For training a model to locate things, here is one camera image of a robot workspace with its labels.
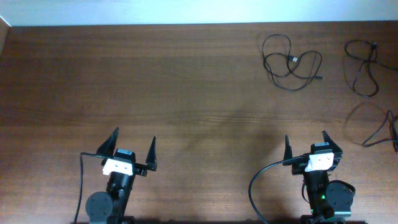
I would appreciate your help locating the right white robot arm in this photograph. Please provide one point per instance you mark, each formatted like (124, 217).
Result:
(330, 200)

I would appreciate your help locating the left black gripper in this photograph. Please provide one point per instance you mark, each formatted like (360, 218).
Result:
(140, 168)

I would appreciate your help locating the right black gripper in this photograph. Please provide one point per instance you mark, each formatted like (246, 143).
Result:
(337, 151)

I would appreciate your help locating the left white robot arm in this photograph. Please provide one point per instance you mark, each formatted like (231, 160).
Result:
(110, 205)

